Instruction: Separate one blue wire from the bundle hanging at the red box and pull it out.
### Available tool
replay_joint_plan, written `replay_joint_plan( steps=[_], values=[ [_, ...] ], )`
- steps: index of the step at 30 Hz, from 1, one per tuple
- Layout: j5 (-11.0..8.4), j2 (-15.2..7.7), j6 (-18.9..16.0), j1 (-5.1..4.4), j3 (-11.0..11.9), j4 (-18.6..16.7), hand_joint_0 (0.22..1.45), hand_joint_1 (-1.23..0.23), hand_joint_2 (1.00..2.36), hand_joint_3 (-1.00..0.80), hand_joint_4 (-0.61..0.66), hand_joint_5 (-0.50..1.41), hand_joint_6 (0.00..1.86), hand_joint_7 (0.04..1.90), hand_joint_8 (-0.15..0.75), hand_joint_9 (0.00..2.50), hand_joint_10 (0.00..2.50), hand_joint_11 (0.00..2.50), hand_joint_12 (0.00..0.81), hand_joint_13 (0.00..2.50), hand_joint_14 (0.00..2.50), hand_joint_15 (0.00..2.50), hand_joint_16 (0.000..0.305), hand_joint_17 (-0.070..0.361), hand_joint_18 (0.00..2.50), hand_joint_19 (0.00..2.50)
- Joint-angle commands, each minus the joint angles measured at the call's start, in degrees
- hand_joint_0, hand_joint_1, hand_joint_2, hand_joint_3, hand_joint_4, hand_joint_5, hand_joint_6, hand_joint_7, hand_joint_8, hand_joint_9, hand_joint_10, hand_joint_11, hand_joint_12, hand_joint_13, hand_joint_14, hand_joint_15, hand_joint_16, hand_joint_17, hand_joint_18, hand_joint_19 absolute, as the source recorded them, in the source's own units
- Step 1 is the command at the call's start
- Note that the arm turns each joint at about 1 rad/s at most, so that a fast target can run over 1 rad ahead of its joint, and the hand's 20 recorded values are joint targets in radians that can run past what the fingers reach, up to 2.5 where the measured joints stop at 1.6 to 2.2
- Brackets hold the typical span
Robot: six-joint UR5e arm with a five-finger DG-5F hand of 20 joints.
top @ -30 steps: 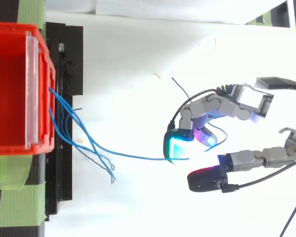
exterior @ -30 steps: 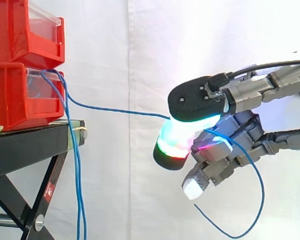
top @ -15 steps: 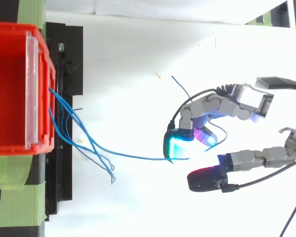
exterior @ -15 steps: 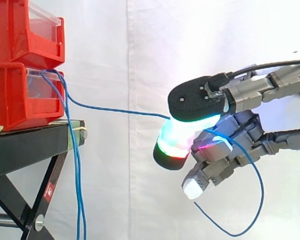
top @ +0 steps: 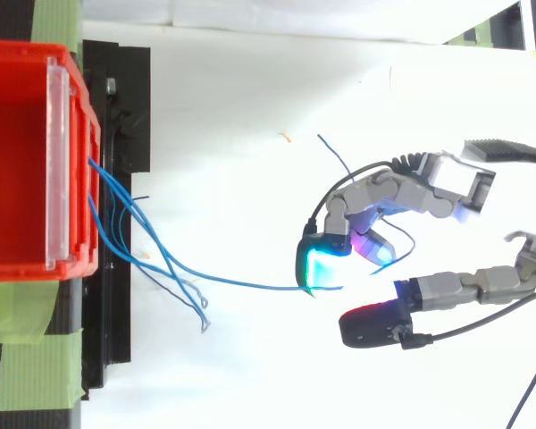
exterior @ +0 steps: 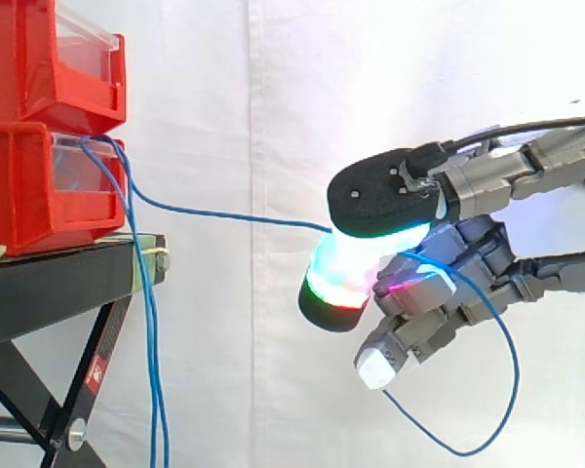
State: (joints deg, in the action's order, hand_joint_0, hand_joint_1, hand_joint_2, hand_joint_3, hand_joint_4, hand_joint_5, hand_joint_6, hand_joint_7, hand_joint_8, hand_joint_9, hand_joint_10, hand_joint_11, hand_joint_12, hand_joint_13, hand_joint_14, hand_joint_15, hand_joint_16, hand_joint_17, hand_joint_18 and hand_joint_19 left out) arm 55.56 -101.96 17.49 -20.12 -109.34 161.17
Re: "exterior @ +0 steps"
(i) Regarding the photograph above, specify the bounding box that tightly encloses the black stand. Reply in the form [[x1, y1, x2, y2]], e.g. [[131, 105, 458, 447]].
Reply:
[[0, 232, 172, 468]]

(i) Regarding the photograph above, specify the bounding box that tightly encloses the blue cable bundle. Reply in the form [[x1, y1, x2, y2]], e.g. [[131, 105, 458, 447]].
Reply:
[[80, 135, 172, 468]]

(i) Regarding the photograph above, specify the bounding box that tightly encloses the red bin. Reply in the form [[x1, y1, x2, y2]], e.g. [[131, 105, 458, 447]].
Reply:
[[0, 0, 128, 137], [0, 121, 128, 258]]

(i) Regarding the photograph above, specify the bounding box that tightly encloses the thin black cable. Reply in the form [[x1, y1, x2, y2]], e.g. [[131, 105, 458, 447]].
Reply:
[[441, 114, 585, 150]]

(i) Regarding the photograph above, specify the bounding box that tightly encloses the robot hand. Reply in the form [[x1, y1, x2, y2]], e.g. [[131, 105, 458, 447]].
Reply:
[[297, 114, 585, 392]]

